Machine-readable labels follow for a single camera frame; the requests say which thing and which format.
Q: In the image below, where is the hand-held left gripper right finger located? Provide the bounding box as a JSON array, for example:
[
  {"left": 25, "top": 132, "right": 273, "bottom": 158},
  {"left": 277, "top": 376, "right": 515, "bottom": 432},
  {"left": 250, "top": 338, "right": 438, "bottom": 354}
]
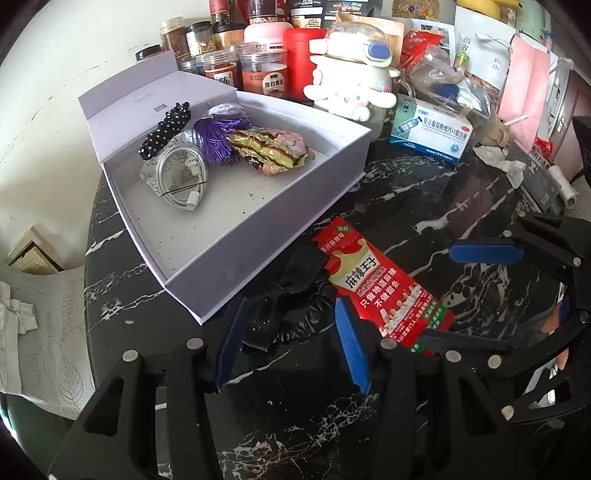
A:
[{"left": 335, "top": 298, "right": 536, "bottom": 480}]

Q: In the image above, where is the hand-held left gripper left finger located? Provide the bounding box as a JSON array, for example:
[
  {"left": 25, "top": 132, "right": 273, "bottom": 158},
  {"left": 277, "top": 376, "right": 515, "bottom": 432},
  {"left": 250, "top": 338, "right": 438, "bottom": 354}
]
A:
[{"left": 46, "top": 296, "right": 250, "bottom": 480}]

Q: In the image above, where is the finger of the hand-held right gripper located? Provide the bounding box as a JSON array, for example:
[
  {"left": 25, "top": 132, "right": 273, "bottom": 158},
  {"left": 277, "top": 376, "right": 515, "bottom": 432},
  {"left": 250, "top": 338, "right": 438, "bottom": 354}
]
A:
[
  {"left": 418, "top": 330, "right": 514, "bottom": 368},
  {"left": 449, "top": 212, "right": 591, "bottom": 272}
]

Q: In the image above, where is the black glossy hair bow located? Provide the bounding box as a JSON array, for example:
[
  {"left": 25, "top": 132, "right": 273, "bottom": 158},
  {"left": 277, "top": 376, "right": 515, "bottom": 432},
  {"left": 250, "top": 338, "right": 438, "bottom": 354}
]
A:
[{"left": 240, "top": 240, "right": 338, "bottom": 354}]

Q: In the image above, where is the red snack packet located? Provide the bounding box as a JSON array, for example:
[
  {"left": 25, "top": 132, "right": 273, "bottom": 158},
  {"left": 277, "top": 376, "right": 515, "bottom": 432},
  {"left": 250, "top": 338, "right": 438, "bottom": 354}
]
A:
[{"left": 310, "top": 217, "right": 455, "bottom": 356}]

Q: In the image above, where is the white gift box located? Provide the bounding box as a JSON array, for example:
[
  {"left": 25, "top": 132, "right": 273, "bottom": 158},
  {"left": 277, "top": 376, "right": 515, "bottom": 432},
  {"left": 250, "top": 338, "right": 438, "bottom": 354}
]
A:
[{"left": 78, "top": 50, "right": 372, "bottom": 326}]

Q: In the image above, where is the white charging cable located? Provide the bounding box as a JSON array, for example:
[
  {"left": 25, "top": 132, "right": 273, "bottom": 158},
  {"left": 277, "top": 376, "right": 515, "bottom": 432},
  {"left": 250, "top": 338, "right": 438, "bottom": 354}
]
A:
[{"left": 154, "top": 134, "right": 213, "bottom": 214}]

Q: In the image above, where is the gold foil snack packet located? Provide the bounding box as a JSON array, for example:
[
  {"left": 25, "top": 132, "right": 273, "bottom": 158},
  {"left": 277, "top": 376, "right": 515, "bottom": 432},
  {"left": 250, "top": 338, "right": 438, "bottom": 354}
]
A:
[{"left": 229, "top": 127, "right": 315, "bottom": 177}]

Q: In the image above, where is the purple tassel ornament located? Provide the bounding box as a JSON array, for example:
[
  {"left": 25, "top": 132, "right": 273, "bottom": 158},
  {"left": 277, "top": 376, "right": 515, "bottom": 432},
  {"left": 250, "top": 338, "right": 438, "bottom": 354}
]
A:
[{"left": 193, "top": 104, "right": 254, "bottom": 168}]

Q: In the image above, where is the black polka dot hair bow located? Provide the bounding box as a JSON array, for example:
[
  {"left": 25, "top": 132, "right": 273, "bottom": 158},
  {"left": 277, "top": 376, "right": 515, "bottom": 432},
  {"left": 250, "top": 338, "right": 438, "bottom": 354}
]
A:
[{"left": 139, "top": 100, "right": 191, "bottom": 162}]

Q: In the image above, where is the black flat packet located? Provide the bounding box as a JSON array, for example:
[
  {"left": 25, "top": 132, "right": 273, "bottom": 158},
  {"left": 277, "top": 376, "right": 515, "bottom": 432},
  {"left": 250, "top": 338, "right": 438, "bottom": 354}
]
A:
[{"left": 522, "top": 148, "right": 566, "bottom": 215}]

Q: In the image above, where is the crumpled white tissue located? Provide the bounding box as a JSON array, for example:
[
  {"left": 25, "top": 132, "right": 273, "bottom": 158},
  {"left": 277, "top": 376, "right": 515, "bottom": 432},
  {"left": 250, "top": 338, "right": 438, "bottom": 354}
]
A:
[{"left": 473, "top": 145, "right": 527, "bottom": 188}]

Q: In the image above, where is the white plastic roll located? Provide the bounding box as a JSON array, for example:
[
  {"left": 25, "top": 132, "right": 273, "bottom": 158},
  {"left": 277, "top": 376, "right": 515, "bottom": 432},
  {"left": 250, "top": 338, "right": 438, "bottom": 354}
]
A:
[{"left": 547, "top": 165, "right": 578, "bottom": 208}]

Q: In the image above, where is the blue and white medicine box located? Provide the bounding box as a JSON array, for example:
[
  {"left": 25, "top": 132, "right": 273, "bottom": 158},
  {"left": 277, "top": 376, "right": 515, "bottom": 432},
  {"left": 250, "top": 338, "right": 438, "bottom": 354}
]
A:
[{"left": 389, "top": 97, "right": 474, "bottom": 166}]

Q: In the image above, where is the clear plastic bag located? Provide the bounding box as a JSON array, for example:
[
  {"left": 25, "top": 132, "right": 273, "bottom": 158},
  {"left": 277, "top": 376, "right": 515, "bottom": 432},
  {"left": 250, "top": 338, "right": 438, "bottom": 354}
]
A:
[{"left": 409, "top": 46, "right": 502, "bottom": 125}]

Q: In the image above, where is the pink face mask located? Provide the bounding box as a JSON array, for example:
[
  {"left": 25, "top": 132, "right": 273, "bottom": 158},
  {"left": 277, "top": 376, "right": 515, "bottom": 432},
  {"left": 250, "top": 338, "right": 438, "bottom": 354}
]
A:
[{"left": 498, "top": 36, "right": 551, "bottom": 151}]

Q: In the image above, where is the leaf patterned chair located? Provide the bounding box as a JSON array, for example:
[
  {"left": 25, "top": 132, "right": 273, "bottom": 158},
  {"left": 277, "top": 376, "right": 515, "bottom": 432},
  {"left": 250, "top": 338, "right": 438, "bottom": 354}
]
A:
[{"left": 0, "top": 263, "right": 100, "bottom": 418}]

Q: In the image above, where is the brown wooden door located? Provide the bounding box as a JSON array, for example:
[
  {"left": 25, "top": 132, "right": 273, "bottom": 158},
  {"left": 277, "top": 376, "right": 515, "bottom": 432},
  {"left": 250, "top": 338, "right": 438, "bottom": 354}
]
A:
[{"left": 554, "top": 60, "right": 591, "bottom": 185}]

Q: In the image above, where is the white patterned snack packet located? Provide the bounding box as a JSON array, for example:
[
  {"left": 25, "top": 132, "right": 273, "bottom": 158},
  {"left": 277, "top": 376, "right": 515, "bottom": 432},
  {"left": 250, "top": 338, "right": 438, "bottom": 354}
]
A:
[{"left": 140, "top": 131, "right": 204, "bottom": 197}]

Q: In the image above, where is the white paper bag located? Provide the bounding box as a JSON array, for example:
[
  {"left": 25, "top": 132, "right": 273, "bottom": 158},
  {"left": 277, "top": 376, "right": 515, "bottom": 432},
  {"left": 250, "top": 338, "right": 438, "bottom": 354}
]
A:
[{"left": 455, "top": 28, "right": 511, "bottom": 90}]

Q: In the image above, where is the white cartoon dog cup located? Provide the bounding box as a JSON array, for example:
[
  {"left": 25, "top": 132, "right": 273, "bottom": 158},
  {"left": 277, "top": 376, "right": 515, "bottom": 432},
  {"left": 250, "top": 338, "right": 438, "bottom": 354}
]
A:
[{"left": 303, "top": 25, "right": 402, "bottom": 123}]

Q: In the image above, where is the red printed snack bag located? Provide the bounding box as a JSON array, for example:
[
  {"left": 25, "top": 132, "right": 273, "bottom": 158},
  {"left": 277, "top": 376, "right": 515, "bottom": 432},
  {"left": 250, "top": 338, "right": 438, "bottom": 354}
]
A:
[{"left": 401, "top": 30, "right": 446, "bottom": 70}]

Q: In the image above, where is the white cloth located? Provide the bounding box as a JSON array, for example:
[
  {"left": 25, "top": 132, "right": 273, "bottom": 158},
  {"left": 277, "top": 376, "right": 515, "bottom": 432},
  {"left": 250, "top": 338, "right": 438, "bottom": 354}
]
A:
[{"left": 0, "top": 281, "right": 40, "bottom": 393}]

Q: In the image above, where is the white cabinet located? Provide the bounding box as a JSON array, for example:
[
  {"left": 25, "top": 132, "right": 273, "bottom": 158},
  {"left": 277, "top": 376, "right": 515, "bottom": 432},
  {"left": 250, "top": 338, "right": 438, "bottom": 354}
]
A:
[{"left": 452, "top": 4, "right": 561, "bottom": 61}]

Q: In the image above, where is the white printed card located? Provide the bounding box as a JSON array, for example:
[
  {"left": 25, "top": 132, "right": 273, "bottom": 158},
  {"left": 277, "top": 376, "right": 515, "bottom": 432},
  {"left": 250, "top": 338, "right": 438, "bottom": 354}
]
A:
[{"left": 409, "top": 18, "right": 455, "bottom": 35}]

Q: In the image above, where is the kraft paper bag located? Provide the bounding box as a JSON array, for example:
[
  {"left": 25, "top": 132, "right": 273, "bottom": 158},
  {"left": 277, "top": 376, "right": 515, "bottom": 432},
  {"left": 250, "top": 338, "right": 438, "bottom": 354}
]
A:
[{"left": 335, "top": 13, "right": 404, "bottom": 61}]

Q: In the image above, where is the pale green kettle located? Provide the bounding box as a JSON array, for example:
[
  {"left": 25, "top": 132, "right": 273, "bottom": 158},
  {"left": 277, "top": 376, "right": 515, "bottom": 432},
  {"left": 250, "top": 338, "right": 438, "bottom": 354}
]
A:
[{"left": 519, "top": 0, "right": 552, "bottom": 42}]

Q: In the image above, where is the yellow pot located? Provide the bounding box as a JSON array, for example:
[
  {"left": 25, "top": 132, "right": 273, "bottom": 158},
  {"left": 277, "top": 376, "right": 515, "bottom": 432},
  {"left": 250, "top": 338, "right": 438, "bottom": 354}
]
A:
[{"left": 455, "top": 0, "right": 502, "bottom": 19}]

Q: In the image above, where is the round woven mat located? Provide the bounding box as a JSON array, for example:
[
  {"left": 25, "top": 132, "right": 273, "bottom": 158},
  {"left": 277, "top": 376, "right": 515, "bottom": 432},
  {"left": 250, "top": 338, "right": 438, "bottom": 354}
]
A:
[{"left": 392, "top": 0, "right": 455, "bottom": 21}]

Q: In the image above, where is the red canister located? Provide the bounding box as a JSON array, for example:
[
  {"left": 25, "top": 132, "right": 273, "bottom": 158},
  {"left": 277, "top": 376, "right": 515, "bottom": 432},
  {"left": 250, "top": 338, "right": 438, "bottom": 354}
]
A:
[{"left": 283, "top": 28, "right": 328, "bottom": 100}]

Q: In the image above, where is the clear jar with orange label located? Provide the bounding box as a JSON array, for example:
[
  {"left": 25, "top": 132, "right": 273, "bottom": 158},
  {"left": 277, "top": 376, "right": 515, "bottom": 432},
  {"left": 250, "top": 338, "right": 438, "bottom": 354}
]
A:
[{"left": 239, "top": 46, "right": 289, "bottom": 97}]

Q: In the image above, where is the clear jar with red label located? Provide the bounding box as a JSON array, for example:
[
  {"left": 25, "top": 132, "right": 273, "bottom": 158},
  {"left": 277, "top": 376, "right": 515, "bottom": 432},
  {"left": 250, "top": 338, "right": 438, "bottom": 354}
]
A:
[{"left": 201, "top": 48, "right": 241, "bottom": 90}]

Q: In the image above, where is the black oat bag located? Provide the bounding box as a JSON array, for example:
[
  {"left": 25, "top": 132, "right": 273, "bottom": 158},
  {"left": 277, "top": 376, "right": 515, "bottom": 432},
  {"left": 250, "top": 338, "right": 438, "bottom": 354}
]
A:
[{"left": 288, "top": 0, "right": 384, "bottom": 29}]

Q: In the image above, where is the black lidded jar of nuts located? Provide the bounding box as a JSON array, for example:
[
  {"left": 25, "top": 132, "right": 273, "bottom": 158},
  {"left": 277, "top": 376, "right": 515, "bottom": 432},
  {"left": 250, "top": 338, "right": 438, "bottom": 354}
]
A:
[{"left": 185, "top": 21, "right": 217, "bottom": 58}]

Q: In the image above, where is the black lidded yellow jar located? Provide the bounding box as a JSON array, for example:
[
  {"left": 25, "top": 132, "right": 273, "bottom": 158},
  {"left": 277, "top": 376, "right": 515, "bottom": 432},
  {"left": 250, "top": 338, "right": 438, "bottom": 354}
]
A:
[{"left": 212, "top": 23, "right": 245, "bottom": 49}]

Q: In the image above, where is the pink canister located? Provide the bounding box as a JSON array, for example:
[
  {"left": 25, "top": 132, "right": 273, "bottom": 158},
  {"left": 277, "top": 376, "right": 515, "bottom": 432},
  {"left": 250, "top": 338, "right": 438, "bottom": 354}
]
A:
[{"left": 243, "top": 21, "right": 289, "bottom": 47}]

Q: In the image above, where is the clear jar with brown contents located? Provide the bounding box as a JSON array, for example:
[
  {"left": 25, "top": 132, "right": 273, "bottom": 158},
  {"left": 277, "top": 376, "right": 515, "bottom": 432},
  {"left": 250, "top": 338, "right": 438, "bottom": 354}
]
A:
[{"left": 160, "top": 17, "right": 188, "bottom": 51}]

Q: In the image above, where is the tall jar with dark label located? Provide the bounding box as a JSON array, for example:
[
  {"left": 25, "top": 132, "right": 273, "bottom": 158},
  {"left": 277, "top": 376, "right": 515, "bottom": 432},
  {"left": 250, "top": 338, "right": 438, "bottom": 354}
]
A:
[{"left": 249, "top": 0, "right": 278, "bottom": 26}]

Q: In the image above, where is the tall jar with red label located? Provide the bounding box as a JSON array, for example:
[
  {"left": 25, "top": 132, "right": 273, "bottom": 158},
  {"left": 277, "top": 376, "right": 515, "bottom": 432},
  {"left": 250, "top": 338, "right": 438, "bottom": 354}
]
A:
[{"left": 209, "top": 0, "right": 232, "bottom": 26}]

